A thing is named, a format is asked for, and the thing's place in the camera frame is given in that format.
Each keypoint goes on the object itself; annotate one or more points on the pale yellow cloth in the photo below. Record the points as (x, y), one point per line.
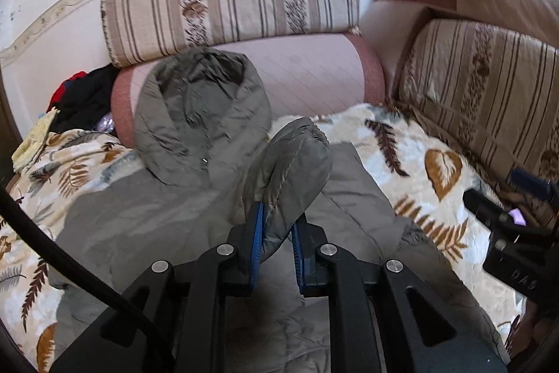
(35, 137)

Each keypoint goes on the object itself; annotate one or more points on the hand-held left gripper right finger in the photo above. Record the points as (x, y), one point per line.
(299, 250)

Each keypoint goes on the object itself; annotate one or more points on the black cloth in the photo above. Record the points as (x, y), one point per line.
(91, 97)

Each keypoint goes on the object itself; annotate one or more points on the striped floral side cushion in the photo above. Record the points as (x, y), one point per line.
(480, 84)

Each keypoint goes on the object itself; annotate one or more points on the pink bolster cushion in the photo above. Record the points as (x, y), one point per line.
(314, 71)
(393, 32)

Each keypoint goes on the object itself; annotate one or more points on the grey quilted hooded jacket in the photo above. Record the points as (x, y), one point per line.
(196, 115)

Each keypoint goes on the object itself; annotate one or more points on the leaf print fleece blanket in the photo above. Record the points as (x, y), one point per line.
(393, 163)

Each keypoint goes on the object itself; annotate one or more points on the red cloth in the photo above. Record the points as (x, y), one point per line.
(65, 91)

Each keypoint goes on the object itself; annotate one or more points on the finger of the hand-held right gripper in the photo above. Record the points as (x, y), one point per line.
(530, 183)
(484, 207)

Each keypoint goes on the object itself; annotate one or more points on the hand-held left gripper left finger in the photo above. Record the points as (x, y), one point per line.
(257, 233)

